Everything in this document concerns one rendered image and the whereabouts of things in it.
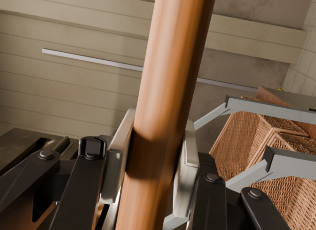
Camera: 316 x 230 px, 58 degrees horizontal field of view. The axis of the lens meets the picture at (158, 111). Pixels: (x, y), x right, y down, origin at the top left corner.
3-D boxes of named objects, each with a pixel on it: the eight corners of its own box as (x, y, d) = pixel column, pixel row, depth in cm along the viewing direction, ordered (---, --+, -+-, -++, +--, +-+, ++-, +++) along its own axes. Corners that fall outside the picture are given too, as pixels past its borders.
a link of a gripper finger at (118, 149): (114, 206, 14) (99, 203, 14) (133, 147, 21) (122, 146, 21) (122, 151, 13) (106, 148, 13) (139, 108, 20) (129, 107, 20)
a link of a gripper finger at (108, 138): (92, 213, 12) (23, 200, 12) (115, 159, 17) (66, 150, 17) (96, 182, 12) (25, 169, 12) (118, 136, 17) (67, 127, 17)
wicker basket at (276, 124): (275, 234, 126) (214, 223, 126) (244, 172, 180) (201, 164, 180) (312, 133, 112) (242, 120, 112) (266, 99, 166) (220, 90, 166)
